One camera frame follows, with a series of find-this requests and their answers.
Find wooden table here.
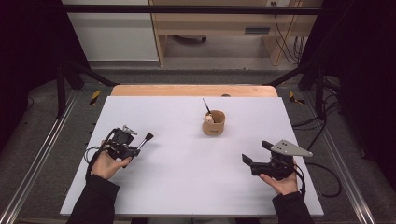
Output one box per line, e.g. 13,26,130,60
110,84,279,98

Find person's right hand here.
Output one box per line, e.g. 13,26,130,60
259,161,300,197

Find light wooden desk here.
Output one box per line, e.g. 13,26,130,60
148,0,324,67

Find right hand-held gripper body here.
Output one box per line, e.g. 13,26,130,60
249,139,314,181

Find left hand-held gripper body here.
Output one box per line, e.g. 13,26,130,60
106,124,138,161

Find tan bear holder cup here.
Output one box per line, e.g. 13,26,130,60
202,109,227,137

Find black curtain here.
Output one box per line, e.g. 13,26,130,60
300,0,396,185
0,0,92,150

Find black floor cables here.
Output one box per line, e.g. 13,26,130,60
291,75,344,152

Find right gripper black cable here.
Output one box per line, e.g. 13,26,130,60
293,161,343,198

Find yellow black hazard tape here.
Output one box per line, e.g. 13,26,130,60
288,91,306,105
89,89,103,107

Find person's left hand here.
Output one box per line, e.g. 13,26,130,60
90,149,134,181

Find white table board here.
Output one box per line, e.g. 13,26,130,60
59,95,325,217

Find aluminium rail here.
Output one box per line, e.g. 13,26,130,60
0,90,80,224
302,92,377,224

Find white cabinet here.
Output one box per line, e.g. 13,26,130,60
61,0,160,63

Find hanging black cables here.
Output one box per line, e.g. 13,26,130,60
270,1,305,66

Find black horizontal frame bar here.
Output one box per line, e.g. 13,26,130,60
61,4,324,15

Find black frame strut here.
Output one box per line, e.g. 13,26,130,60
263,58,327,121
55,58,121,119

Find black fluffy makeup brush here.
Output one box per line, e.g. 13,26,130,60
135,132,155,151

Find thin black brush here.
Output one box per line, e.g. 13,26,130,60
202,97,214,116

